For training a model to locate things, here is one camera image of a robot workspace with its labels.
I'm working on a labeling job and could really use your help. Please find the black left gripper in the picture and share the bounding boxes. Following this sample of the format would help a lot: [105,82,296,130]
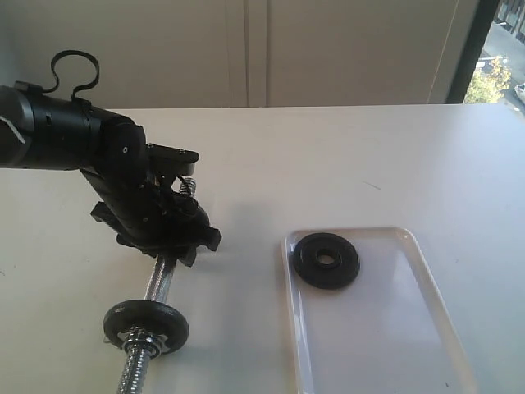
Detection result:
[80,157,221,268]

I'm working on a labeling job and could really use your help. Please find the black weight plate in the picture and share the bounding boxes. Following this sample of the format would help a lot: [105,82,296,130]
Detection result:
[103,300,189,354]
[292,232,360,290]

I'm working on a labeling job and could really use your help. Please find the chrome threaded dumbbell bar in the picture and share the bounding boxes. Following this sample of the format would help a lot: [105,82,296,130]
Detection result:
[116,242,189,393]

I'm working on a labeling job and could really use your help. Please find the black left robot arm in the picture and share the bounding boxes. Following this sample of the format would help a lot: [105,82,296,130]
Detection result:
[1,86,221,267]

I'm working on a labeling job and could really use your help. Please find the chrome star collar nut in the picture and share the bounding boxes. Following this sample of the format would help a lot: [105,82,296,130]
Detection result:
[117,326,166,359]

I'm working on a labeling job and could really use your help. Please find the white rectangular tray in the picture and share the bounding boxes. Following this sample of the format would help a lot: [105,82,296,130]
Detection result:
[282,227,479,393]

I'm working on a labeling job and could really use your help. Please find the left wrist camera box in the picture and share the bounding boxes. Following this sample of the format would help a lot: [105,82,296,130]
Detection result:
[148,144,199,179]

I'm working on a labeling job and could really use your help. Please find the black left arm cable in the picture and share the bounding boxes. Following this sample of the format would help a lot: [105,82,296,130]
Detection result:
[14,49,101,102]

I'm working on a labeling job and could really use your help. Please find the dark window frame post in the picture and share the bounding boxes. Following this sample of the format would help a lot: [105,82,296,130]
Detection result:
[445,0,500,104]

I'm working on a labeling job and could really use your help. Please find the thin white blind cord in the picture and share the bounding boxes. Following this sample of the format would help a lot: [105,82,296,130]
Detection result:
[426,0,461,104]

